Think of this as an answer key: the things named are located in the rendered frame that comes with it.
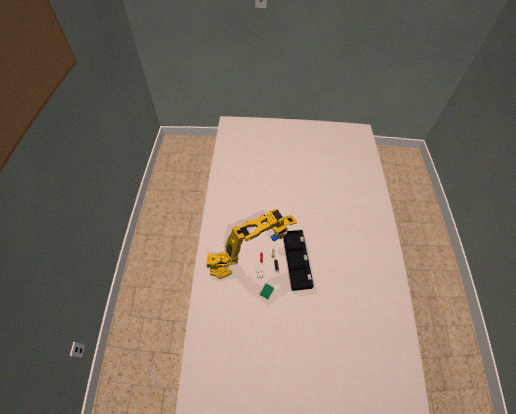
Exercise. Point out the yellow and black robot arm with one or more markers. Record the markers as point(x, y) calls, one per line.
point(236, 238)

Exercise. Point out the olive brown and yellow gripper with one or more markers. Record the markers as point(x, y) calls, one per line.
point(281, 230)

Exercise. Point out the green block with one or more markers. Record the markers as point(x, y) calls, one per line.
point(266, 291)

